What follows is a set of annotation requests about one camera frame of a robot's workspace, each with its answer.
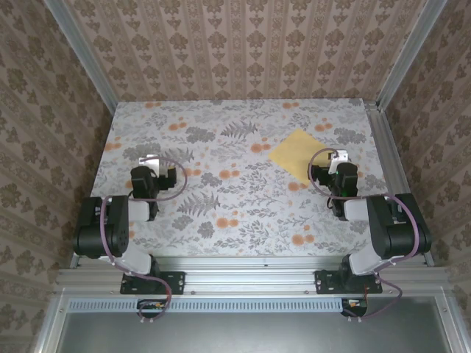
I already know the yellow square paper sheet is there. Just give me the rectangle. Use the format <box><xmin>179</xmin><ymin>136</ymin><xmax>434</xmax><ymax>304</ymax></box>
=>
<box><xmin>267</xmin><ymin>128</ymin><xmax>336</xmax><ymax>188</ymax></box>

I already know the floral table cover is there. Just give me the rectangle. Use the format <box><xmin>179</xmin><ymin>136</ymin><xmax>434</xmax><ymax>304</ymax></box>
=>
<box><xmin>73</xmin><ymin>98</ymin><xmax>406</xmax><ymax>258</ymax></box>

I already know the black circuit board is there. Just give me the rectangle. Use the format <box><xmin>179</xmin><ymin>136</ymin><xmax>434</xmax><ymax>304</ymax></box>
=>
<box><xmin>136</xmin><ymin>299</ymin><xmax>171</xmax><ymax>320</ymax></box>
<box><xmin>340</xmin><ymin>296</ymin><xmax>369</xmax><ymax>318</ymax></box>

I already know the grey metal panel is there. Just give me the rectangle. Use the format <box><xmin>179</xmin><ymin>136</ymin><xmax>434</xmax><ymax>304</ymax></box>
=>
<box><xmin>32</xmin><ymin>293</ymin><xmax>467</xmax><ymax>353</ymax></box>

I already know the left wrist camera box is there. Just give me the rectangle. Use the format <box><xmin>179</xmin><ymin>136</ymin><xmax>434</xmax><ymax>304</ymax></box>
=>
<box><xmin>138</xmin><ymin>155</ymin><xmax>161</xmax><ymax>176</ymax></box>

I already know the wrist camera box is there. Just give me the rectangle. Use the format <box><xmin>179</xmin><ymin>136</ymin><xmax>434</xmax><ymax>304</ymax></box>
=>
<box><xmin>328</xmin><ymin>149</ymin><xmax>349</xmax><ymax>165</ymax></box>
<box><xmin>138</xmin><ymin>155</ymin><xmax>161</xmax><ymax>176</ymax></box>

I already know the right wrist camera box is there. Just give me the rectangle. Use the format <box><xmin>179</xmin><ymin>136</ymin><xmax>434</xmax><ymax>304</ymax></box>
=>
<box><xmin>328</xmin><ymin>149</ymin><xmax>349</xmax><ymax>165</ymax></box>

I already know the aluminium side rail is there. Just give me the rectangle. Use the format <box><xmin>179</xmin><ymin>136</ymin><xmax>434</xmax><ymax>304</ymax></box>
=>
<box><xmin>364</xmin><ymin>102</ymin><xmax>436</xmax><ymax>266</ymax></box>

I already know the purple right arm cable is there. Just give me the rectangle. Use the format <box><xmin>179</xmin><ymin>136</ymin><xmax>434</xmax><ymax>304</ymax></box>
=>
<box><xmin>308</xmin><ymin>147</ymin><xmax>422</xmax><ymax>324</ymax></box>

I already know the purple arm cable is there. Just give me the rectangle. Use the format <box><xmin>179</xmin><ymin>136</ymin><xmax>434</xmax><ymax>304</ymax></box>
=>
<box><xmin>99</xmin><ymin>156</ymin><xmax>188</xmax><ymax>324</ymax></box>
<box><xmin>308</xmin><ymin>147</ymin><xmax>422</xmax><ymax>324</ymax></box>

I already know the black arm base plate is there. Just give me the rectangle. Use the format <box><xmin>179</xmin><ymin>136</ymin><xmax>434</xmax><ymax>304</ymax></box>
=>
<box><xmin>120</xmin><ymin>271</ymin><xmax>185</xmax><ymax>295</ymax></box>
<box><xmin>315</xmin><ymin>270</ymin><xmax>383</xmax><ymax>295</ymax></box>

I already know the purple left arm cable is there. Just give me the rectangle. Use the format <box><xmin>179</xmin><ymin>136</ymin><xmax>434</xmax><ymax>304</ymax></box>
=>
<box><xmin>99</xmin><ymin>156</ymin><xmax>188</xmax><ymax>324</ymax></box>

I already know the aluminium frame rail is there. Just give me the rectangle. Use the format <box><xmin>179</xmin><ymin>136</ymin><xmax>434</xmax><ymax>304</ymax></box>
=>
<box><xmin>54</xmin><ymin>255</ymin><xmax>453</xmax><ymax>295</ymax></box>

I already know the aluminium frame post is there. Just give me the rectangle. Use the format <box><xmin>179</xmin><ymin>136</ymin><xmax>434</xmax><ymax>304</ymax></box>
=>
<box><xmin>375</xmin><ymin>0</ymin><xmax>452</xmax><ymax>111</ymax></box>
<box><xmin>43</xmin><ymin>0</ymin><xmax>119</xmax><ymax>113</ymax></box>

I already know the grey slotted cable duct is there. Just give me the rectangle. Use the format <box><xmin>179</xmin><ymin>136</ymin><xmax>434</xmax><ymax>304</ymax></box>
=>
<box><xmin>68</xmin><ymin>298</ymin><xmax>343</xmax><ymax>312</ymax></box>

